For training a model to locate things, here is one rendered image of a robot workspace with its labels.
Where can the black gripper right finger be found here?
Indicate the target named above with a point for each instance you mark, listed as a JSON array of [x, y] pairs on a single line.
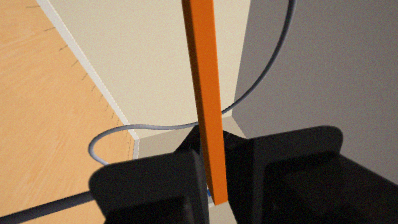
[[245, 160]]

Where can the orange bar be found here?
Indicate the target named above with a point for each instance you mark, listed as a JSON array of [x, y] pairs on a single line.
[[201, 40]]

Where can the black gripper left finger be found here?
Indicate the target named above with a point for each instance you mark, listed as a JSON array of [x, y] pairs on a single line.
[[153, 178]]

